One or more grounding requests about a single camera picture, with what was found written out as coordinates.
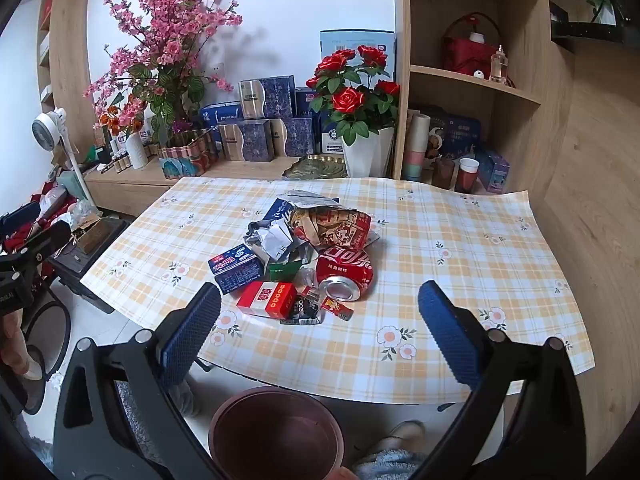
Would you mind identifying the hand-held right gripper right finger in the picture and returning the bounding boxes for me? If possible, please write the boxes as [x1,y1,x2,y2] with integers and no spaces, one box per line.
[415,281,586,480]

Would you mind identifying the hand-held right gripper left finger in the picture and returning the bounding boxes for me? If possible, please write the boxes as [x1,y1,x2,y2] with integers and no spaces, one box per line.
[52,282,223,480]

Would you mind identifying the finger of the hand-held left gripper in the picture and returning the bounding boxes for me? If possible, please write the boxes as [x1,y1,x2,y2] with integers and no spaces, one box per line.
[0,203,42,236]
[0,221,72,273]

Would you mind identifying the small blue printed carton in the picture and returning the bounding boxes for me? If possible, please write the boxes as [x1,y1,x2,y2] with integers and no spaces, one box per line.
[207,244,265,295]

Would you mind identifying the small red carton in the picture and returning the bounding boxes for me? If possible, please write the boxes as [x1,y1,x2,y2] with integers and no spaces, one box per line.
[236,281,298,319]

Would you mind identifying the black wrapper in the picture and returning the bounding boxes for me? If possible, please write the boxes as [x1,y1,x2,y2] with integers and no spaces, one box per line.
[280,296,323,326]

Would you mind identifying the small green carton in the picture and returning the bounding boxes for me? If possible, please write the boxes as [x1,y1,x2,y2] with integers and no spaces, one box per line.
[269,259,307,283]

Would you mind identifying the crushed red soda can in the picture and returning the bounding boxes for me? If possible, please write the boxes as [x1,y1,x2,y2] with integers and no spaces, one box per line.
[316,246,375,302]

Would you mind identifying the grey paper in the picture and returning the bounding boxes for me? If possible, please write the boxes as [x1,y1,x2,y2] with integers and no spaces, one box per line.
[244,219,318,264]

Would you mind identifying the maroon plastic bin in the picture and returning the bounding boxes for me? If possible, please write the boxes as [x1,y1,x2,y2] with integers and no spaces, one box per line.
[208,386,346,480]

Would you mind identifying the red foil snack bag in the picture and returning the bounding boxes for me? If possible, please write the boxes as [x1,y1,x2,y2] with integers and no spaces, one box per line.
[277,190,381,252]

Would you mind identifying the person's left hand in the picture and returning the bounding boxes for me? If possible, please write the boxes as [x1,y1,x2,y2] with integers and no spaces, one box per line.
[0,314,45,381]

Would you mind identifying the red patterned cloth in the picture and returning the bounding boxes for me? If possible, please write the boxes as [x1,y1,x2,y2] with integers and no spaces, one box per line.
[2,180,68,256]

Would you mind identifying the black storage case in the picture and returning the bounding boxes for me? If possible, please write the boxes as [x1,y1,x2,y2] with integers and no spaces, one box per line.
[47,216,137,313]

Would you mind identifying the grey fluffy slipper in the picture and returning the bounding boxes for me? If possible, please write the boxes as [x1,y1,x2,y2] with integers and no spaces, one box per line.
[167,379,201,417]

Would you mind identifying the white standing fan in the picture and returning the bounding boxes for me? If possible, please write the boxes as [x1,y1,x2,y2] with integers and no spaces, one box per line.
[31,107,97,207]

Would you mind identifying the wooden sideboard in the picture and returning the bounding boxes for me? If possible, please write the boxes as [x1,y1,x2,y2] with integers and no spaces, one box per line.
[82,156,301,217]

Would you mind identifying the row of small brown bottles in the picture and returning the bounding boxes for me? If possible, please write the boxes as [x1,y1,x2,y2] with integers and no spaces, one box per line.
[99,135,162,174]

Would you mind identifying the beige slipper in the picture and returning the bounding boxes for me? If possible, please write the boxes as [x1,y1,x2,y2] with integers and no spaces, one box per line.
[372,420,426,454]

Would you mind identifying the white vase orange flowers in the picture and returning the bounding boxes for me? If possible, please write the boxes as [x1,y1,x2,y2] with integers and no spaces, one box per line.
[97,105,150,170]

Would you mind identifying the light blue fluffy pants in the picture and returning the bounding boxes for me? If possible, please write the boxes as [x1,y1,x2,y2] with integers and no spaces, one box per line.
[350,449,427,480]

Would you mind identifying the red cup white liner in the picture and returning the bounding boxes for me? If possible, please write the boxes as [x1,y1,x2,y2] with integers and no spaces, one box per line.
[455,157,480,194]

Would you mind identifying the brown glass tumbler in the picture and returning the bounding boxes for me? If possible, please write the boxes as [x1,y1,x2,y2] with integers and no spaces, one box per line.
[432,157,456,190]

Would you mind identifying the blue purple cartoon carton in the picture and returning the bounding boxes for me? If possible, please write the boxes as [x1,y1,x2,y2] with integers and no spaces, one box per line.
[477,150,511,195]

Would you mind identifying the colourful scalloped tin planter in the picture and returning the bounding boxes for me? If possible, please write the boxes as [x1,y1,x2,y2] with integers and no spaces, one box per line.
[159,129,219,180]

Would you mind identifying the stack of pastel cups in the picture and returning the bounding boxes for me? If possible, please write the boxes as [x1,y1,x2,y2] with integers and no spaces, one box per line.
[402,112,431,182]

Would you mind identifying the red rose plant white pot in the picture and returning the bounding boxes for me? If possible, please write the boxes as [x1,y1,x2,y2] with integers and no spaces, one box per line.
[306,45,401,178]

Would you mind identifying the blue gold patterned gift box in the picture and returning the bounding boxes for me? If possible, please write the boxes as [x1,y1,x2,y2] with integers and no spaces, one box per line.
[239,76,296,120]
[218,120,275,162]
[272,118,315,157]

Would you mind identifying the dark blue illustrated gift box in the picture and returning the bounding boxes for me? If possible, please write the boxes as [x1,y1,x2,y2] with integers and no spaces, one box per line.
[429,106,484,161]

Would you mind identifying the gold leaf-shaped tray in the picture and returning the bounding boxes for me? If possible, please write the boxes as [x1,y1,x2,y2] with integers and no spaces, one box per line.
[281,156,347,180]

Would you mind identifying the long blue tissue box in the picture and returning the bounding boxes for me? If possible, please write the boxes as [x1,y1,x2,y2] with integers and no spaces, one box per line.
[200,101,244,133]

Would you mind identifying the wooden shelf unit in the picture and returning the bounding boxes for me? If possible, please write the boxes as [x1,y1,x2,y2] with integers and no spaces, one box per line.
[392,0,576,197]

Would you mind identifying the blue box white label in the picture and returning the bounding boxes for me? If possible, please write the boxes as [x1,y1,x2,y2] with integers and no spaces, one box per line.
[320,110,351,156]

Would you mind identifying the pink blossom flower arrangement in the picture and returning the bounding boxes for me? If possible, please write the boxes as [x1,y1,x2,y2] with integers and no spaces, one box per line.
[84,0,244,147]

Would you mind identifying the plain dark blue box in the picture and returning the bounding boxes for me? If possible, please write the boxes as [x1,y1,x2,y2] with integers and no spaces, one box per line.
[295,87,321,119]

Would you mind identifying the clear glass perfume bottle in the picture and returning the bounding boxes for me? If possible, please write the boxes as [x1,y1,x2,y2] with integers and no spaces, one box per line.
[490,45,509,84]

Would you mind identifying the red gift basket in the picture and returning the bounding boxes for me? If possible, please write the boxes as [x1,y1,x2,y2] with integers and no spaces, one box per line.
[442,12,504,78]

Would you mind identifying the large light blue box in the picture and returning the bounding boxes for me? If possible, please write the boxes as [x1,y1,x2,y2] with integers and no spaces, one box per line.
[320,30,396,86]

